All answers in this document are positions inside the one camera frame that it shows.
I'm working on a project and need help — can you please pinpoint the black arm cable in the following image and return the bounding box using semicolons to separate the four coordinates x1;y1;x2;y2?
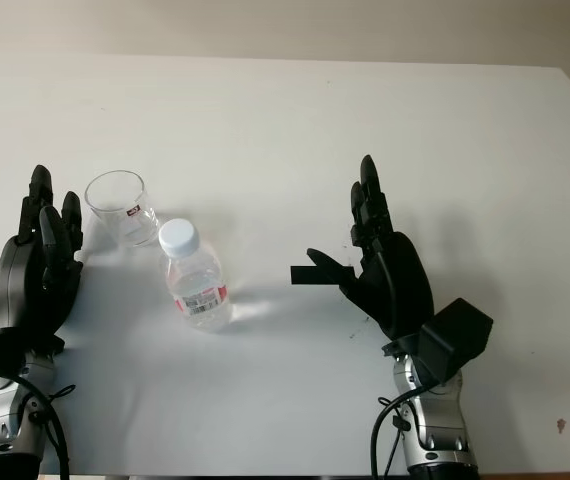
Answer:
371;383;419;480
13;372;77;480

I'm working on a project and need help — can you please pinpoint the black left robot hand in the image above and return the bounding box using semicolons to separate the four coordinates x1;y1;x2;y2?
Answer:
0;164;85;352

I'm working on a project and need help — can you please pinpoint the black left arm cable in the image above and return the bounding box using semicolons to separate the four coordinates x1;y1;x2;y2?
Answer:
13;372;77;480

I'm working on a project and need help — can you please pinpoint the clear glass cup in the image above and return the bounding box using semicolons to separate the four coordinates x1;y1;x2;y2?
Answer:
84;170;162;249

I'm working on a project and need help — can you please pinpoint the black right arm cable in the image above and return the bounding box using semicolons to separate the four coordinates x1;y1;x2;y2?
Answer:
371;383;419;480

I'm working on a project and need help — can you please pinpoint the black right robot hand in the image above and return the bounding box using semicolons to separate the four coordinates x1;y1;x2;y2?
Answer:
305;154;436;347

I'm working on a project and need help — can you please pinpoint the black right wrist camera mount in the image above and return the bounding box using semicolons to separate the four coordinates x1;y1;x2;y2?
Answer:
417;297;495;387

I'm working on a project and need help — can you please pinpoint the clear plastic water bottle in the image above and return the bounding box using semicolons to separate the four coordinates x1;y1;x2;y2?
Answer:
158;218;235;334

